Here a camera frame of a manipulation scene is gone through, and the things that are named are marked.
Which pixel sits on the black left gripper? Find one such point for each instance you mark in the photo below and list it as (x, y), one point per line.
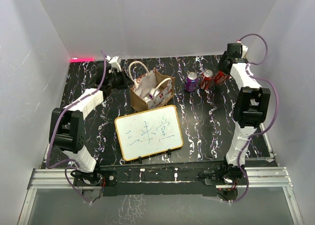
(127, 83)

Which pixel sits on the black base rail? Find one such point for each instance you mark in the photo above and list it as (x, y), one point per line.
(187, 178)

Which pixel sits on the aluminium frame rail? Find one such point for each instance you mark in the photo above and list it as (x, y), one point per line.
(50, 200)

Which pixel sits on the purple soda can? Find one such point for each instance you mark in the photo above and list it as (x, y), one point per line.
(191, 82)
(153, 93)
(147, 99)

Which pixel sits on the yellow framed whiteboard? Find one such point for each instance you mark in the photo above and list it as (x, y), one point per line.
(149, 132)

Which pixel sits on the pink tape strip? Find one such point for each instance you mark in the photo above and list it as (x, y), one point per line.
(78, 60)

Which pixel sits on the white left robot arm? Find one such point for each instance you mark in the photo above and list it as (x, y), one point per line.
(67, 124)

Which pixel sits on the red cola can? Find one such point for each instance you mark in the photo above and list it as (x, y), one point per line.
(205, 79)
(220, 78)

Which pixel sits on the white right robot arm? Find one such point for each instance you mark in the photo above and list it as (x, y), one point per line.
(249, 112)

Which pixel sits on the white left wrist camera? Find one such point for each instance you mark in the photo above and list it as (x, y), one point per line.
(115, 63)

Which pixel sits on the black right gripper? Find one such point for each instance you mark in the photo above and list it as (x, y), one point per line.
(221, 65)

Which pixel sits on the printed canvas tote bag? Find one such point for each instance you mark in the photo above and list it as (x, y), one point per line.
(143, 84)

